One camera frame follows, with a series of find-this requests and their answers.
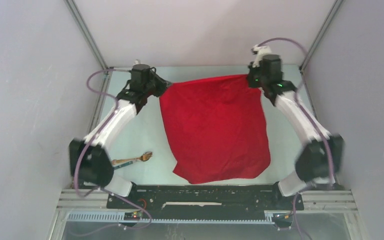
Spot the aluminium corner frame post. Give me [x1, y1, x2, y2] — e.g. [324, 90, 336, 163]
[299, 0, 345, 72]
[64, 0, 108, 70]

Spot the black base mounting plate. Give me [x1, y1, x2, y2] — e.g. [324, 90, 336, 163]
[106, 184, 305, 221]

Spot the aluminium corner frame post left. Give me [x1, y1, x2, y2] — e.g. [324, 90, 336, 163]
[64, 0, 108, 70]

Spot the wooden fork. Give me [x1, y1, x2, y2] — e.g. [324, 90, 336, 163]
[111, 151, 153, 166]

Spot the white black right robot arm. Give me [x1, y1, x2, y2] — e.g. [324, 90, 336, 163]
[247, 53, 344, 209]

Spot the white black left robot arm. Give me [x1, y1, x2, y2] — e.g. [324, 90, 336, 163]
[68, 63, 172, 208]

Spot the red cloth napkin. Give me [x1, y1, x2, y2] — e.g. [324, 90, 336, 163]
[159, 74, 271, 184]

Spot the grey slotted cable duct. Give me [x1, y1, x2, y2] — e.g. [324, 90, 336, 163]
[66, 211, 274, 224]

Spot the aluminium corner frame post right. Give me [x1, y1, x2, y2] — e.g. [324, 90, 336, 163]
[299, 0, 345, 72]

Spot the aluminium front rail frame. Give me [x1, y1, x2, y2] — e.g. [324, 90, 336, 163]
[57, 189, 358, 214]

